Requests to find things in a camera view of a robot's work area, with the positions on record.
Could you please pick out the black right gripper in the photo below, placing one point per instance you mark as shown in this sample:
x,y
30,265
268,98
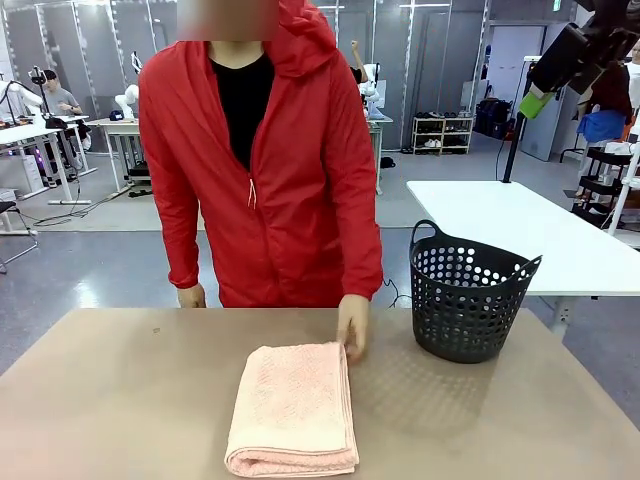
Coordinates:
x,y
617,15

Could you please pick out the pink terry towel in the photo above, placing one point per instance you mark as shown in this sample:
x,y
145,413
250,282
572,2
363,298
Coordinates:
x,y
295,400

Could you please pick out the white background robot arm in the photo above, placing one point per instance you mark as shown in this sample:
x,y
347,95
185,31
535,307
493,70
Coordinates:
x,y
129,100
20,95
371,85

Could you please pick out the person's left forearm red sleeve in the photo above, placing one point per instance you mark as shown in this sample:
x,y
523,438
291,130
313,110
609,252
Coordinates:
x,y
357,250

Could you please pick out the person's right forearm red sleeve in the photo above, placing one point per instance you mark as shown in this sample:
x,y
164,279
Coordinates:
x,y
180,240

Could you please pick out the person's left hand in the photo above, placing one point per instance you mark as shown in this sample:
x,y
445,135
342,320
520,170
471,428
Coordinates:
x,y
354,320

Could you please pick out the person's right hand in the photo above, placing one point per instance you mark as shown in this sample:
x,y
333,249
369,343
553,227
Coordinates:
x,y
191,297

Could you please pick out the dark red hanging jacket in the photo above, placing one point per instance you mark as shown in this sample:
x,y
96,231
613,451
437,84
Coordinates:
x,y
612,90

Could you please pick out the person in white shirt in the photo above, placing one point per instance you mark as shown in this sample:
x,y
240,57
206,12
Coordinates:
x,y
635,75

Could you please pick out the blue cloth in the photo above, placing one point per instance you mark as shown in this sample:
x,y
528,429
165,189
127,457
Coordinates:
x,y
600,125

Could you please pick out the white partition board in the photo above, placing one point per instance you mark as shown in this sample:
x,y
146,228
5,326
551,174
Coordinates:
x,y
542,125

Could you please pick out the black luggage bags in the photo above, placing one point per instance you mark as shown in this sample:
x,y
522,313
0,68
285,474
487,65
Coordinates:
x,y
492,117

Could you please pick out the black pole stand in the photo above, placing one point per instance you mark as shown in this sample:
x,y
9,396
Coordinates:
x,y
511,150

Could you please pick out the black utility cart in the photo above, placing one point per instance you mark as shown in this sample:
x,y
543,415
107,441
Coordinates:
x,y
602,175

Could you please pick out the wooden shoe rack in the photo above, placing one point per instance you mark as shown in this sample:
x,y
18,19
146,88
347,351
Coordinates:
x,y
442,135

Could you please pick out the white table with legs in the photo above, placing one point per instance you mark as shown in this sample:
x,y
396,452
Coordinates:
x,y
525,225

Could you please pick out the black perforated plastic basket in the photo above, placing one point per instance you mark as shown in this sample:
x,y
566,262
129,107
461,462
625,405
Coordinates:
x,y
450,325

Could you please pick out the person in red hooded jacket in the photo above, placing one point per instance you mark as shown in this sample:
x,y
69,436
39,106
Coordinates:
x,y
300,200

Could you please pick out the light wood work table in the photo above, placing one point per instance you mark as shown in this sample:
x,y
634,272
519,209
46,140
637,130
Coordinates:
x,y
120,135

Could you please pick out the seated person in grey shirt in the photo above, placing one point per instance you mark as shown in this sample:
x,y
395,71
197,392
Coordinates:
x,y
61,97

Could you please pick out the white workbench table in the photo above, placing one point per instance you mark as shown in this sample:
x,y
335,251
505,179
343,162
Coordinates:
x,y
35,135

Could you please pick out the black metal chair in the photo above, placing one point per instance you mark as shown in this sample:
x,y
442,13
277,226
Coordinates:
x,y
12,230

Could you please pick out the black camera tripod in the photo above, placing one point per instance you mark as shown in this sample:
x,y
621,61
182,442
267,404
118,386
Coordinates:
x,y
41,95

